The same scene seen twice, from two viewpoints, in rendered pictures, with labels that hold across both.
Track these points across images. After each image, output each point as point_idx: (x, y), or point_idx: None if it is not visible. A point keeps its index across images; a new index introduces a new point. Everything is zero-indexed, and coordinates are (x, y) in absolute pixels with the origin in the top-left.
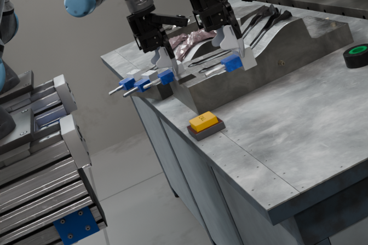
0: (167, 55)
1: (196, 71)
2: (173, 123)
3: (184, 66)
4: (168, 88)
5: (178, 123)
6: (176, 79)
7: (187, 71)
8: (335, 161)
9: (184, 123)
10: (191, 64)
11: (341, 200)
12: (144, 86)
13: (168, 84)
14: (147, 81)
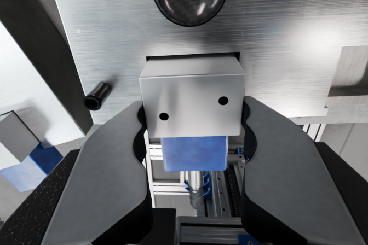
0: (137, 155)
1: (366, 15)
2: (325, 122)
3: (148, 36)
4: (78, 87)
5: (344, 114)
6: (292, 116)
7: (265, 50)
8: None
9: (366, 105)
10: None
11: None
12: (201, 205)
13: (68, 87)
14: (38, 159)
